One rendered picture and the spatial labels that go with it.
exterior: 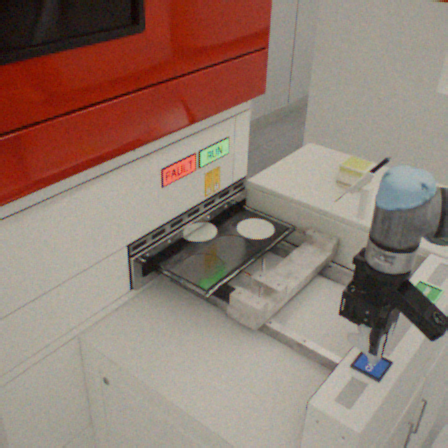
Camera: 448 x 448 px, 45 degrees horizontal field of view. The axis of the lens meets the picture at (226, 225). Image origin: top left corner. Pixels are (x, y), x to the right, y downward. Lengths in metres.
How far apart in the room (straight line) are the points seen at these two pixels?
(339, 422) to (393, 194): 0.37
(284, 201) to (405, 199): 0.73
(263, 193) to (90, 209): 0.56
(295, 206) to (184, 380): 0.58
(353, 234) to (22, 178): 0.82
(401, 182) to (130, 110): 0.52
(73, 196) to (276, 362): 0.54
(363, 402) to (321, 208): 0.61
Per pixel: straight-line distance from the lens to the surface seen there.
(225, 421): 1.08
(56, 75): 0.93
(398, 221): 0.80
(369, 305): 0.90
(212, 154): 1.36
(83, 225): 1.12
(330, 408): 0.94
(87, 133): 0.99
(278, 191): 1.48
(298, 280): 1.30
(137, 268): 1.28
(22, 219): 1.03
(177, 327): 1.25
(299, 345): 1.20
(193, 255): 1.33
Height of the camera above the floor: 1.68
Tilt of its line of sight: 33 degrees down
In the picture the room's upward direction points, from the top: 2 degrees clockwise
